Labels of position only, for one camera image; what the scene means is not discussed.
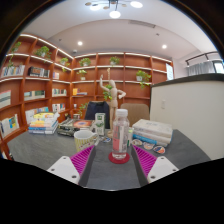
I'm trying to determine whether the dark blue chair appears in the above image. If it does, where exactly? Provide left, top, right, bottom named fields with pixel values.
left=84, top=101, right=111, bottom=129

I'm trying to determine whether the round patterned badge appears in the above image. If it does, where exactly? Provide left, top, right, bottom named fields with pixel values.
left=142, top=142, right=155, bottom=151
left=152, top=145, right=167, bottom=155
left=131, top=138, right=143, bottom=147

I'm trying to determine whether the stack of dark books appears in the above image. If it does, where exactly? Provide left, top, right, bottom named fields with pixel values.
left=56, top=118, right=96, bottom=138

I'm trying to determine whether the stack of white books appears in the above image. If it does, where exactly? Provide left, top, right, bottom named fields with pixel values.
left=131, top=118, right=174, bottom=148

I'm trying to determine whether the wooden bookshelf unit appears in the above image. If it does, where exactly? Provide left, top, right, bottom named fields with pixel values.
left=0, top=32, right=174, bottom=161

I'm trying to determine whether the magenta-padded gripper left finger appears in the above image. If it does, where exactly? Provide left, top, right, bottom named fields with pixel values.
left=46, top=144, right=97, bottom=187

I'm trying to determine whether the clear plastic water bottle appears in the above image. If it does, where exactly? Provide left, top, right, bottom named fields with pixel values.
left=111, top=108, right=131, bottom=161

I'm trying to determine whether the ceiling chandelier with round lamps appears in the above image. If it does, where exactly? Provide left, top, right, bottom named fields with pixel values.
left=84, top=0, right=144, bottom=20

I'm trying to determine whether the tan upholstered chair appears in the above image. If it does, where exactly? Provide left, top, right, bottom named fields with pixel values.
left=120, top=102, right=151, bottom=127

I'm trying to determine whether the tall white green carton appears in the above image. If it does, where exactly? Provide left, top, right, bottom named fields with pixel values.
left=94, top=112, right=106, bottom=137

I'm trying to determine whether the grey window curtain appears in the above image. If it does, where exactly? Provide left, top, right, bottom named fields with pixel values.
left=186, top=60, right=216, bottom=77

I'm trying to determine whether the stack of colourful books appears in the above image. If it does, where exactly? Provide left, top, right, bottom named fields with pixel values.
left=27, top=112, right=61, bottom=135

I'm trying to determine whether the yellow striped ceramic mug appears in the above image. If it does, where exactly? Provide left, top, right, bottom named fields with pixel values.
left=73, top=129, right=99, bottom=153

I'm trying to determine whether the wooden artist mannequin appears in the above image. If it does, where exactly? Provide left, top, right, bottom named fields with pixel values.
left=98, top=68, right=127, bottom=138

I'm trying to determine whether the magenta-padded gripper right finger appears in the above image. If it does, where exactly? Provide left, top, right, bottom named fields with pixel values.
left=130, top=144, right=180, bottom=187

